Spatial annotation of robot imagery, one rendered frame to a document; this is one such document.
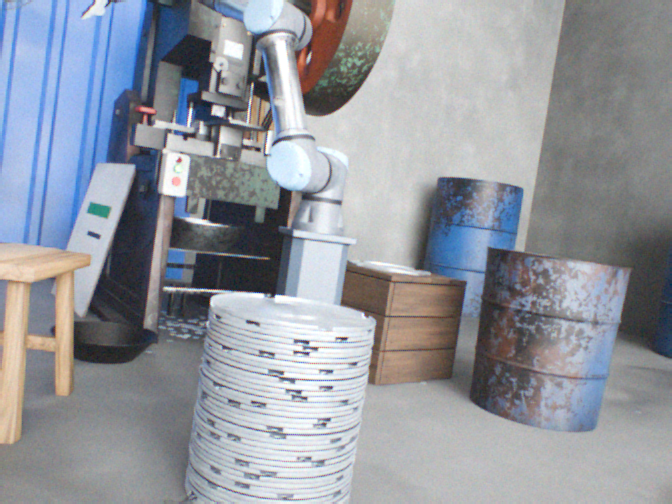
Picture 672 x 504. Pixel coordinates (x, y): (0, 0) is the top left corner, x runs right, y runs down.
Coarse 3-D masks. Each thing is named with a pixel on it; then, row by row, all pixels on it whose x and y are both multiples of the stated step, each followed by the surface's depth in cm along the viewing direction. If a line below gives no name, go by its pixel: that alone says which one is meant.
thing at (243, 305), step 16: (224, 304) 105; (240, 304) 108; (256, 304) 110; (272, 304) 109; (288, 304) 112; (304, 304) 119; (320, 304) 121; (256, 320) 94; (272, 320) 94; (288, 320) 99; (304, 320) 101; (320, 320) 103; (336, 320) 106; (352, 320) 108; (368, 320) 111
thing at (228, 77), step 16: (224, 32) 227; (240, 32) 230; (224, 48) 228; (240, 48) 231; (224, 64) 227; (240, 64) 232; (208, 80) 227; (224, 80) 225; (240, 80) 229; (240, 96) 230
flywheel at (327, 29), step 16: (320, 0) 248; (336, 0) 243; (352, 0) 226; (320, 16) 249; (336, 16) 247; (320, 32) 250; (336, 32) 240; (304, 48) 261; (320, 48) 249; (336, 48) 232; (304, 64) 263; (320, 64) 248; (304, 80) 250
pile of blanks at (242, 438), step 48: (240, 336) 95; (288, 336) 93; (240, 384) 95; (288, 384) 94; (336, 384) 97; (192, 432) 104; (240, 432) 95; (288, 432) 95; (336, 432) 101; (192, 480) 102; (240, 480) 95; (288, 480) 95; (336, 480) 101
